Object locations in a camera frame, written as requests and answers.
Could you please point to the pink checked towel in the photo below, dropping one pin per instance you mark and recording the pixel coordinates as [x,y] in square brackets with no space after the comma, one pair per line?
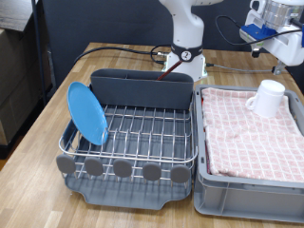
[247,142]

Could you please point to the brown wooden spoon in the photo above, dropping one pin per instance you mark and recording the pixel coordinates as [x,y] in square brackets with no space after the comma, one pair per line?
[169,70]

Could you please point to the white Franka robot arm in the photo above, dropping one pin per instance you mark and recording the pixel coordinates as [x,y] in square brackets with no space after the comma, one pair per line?
[186,28]

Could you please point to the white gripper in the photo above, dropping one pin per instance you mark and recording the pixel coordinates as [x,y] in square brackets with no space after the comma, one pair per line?
[285,47]

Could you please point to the grey plastic crate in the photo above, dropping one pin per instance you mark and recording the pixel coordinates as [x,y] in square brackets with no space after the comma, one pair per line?
[240,199]

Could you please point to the dark grey cutlery holder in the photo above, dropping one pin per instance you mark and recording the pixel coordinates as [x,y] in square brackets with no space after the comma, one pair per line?
[142,91]

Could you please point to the grey drain tray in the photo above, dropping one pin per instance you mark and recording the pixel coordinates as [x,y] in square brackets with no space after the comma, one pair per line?
[126,198]

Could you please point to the blue plastic plate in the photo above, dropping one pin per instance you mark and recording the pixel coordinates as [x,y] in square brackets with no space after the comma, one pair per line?
[87,114]

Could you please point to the white mug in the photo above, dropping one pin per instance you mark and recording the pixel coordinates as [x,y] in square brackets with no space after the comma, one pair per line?
[267,101]

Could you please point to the wooden shelf board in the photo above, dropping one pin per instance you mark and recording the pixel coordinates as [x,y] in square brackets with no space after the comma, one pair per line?
[14,12]

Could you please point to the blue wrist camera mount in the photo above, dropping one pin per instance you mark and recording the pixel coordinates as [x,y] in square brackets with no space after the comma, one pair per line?
[258,31]

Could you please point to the black metal shelf post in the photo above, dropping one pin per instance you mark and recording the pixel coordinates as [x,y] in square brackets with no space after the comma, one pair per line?
[38,47]

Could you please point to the cardboard box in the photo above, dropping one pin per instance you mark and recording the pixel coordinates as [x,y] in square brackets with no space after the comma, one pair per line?
[22,63]
[12,123]

